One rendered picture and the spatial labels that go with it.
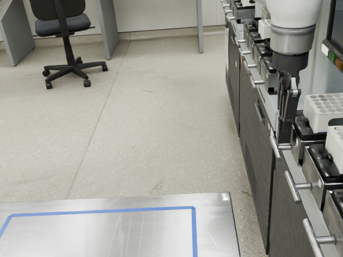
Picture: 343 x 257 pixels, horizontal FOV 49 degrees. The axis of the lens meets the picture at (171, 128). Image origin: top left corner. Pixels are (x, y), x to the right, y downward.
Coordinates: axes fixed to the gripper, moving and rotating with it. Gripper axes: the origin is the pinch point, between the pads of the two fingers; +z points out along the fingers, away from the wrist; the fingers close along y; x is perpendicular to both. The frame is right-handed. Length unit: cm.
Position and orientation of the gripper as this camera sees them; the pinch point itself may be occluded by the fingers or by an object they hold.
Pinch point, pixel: (284, 129)
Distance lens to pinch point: 95.9
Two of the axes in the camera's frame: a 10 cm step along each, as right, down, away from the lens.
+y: 0.3, -5.1, 8.6
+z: 0.8, 8.6, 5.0
